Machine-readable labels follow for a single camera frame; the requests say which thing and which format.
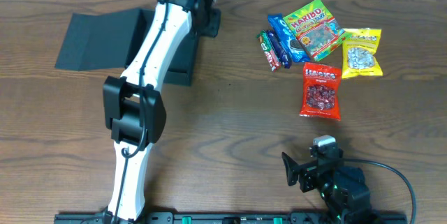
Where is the black box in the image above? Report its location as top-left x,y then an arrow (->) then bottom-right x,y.
54,8 -> 200,86

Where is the blue Oreo pack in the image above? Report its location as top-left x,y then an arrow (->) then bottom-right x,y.
268,14 -> 310,63

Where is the yellow Hacks candy bag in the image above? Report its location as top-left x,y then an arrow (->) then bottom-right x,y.
342,28 -> 383,79

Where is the Haribo gummy bag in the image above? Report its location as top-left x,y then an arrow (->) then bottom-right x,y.
283,0 -> 352,61

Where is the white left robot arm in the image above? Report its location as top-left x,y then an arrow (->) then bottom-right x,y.
102,0 -> 219,223

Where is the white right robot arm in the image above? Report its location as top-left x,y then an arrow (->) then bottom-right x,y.
281,142 -> 384,224

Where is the red Hacks candy bag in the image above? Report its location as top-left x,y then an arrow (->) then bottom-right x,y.
300,62 -> 342,120

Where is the green red KitKat bar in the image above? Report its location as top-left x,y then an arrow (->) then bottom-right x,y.
257,31 -> 281,72

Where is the dark blue candy bar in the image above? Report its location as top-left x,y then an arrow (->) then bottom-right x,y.
266,30 -> 292,69

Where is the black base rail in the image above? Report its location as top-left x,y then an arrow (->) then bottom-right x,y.
54,211 -> 409,224

